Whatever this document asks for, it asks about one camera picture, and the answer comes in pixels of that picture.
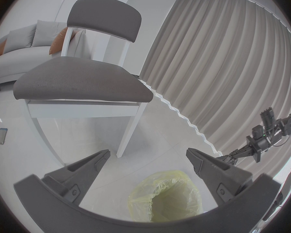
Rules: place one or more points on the pale grey sofa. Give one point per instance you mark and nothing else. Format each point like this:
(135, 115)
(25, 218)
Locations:
(14, 64)

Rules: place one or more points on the grey padded white chair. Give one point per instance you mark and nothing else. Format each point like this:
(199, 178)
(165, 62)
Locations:
(82, 79)

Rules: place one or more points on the grey cushion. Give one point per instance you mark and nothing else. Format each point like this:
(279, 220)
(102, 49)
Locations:
(19, 37)
(46, 33)

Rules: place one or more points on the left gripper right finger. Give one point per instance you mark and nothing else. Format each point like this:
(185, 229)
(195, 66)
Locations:
(218, 176)

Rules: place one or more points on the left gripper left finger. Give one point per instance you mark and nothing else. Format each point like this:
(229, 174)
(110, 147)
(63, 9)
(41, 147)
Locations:
(80, 176)

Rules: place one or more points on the yellow plastic bag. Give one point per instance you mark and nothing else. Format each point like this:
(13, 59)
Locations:
(145, 193)

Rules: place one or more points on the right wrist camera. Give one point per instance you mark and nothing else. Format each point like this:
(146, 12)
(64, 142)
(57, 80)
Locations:
(258, 131)

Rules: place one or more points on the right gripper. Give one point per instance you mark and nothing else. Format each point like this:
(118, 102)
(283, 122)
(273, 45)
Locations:
(262, 144)

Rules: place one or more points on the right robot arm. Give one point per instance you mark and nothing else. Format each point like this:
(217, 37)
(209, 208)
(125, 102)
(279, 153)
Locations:
(268, 116)

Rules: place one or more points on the white curtain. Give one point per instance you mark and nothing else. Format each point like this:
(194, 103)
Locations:
(220, 57)

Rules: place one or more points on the black plastic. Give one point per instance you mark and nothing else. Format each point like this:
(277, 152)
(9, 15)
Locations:
(226, 159)

